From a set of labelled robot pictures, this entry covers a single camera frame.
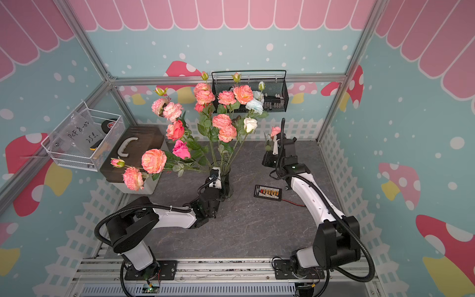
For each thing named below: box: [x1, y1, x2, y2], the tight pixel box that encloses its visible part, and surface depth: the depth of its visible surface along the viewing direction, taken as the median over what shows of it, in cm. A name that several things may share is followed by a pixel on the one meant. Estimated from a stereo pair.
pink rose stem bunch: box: [110, 148, 210, 191], surface depth 56 cm
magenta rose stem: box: [172, 139, 213, 168], surface depth 60 cm
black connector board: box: [253, 184, 283, 202], surface depth 96 cm
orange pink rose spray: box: [212, 71, 254, 172], surface depth 70 cm
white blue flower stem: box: [245, 81, 270, 120], surface depth 74 cm
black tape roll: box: [101, 118, 118, 135], surface depth 82 cm
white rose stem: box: [228, 116, 258, 168], surface depth 69 cm
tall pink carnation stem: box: [151, 71, 218, 168], surface depth 73 cm
